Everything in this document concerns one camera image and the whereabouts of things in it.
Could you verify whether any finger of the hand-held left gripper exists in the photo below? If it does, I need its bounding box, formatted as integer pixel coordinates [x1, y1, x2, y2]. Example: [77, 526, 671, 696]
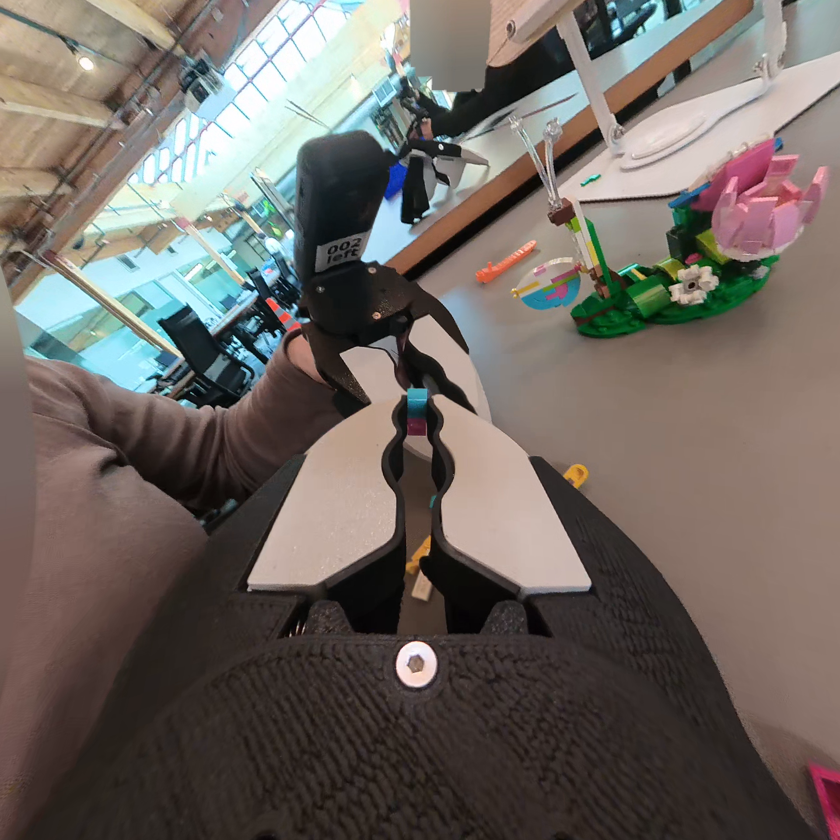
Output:
[340, 346, 406, 408]
[407, 311, 494, 424]

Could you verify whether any small orange object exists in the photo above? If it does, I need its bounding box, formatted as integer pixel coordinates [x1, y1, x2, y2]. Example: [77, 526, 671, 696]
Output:
[476, 240, 540, 285]

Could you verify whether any person's left hand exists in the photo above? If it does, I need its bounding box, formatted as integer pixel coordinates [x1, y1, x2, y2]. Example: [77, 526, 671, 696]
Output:
[286, 327, 324, 383]

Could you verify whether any magenta lego slope brick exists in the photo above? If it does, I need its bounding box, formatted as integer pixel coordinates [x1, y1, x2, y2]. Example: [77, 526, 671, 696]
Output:
[806, 760, 840, 824]

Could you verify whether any lego flower model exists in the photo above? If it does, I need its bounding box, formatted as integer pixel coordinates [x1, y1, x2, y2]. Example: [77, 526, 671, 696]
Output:
[511, 136, 832, 340]

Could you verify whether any person's left forearm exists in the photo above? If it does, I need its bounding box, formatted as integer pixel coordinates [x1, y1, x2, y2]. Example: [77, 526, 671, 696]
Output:
[26, 328, 345, 519]

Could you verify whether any neighbouring table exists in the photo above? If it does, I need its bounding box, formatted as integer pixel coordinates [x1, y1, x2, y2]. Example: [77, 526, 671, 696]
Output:
[386, 66, 691, 278]

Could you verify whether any wooden board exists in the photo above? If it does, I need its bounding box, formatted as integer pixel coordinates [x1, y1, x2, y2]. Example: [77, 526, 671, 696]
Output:
[484, 0, 586, 68]

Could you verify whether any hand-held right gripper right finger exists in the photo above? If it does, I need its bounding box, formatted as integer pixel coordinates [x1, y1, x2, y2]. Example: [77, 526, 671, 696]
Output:
[430, 394, 592, 597]

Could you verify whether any black office chair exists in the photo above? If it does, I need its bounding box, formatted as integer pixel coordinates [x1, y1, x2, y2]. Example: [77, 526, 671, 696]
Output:
[156, 304, 255, 409]

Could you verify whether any orange cone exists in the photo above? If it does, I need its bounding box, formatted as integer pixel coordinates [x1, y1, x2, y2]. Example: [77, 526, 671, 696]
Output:
[265, 297, 301, 337]

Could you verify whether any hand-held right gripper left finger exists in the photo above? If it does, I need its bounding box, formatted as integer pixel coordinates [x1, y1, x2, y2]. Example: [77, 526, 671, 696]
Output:
[248, 394, 406, 592]

